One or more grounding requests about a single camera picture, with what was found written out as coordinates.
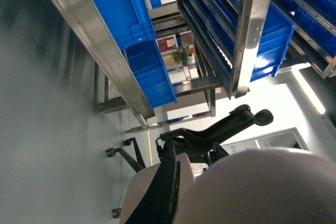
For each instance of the blue plastic storage bin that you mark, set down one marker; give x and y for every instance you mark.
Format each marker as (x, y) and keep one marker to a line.
(128, 21)
(276, 36)
(150, 71)

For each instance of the black office chair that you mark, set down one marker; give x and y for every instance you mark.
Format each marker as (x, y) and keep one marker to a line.
(197, 144)

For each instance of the green potted plant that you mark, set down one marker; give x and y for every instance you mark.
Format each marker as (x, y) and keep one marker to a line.
(182, 55)

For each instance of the stainless steel shelf rack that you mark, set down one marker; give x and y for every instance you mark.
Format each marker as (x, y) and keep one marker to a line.
(224, 36)

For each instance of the beige plastic dustpan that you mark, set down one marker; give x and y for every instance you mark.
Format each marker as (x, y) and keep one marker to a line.
(273, 185)

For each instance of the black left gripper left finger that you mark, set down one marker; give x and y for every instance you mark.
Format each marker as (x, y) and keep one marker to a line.
(159, 203)

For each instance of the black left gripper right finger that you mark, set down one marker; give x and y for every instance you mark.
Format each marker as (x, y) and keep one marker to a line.
(217, 153)

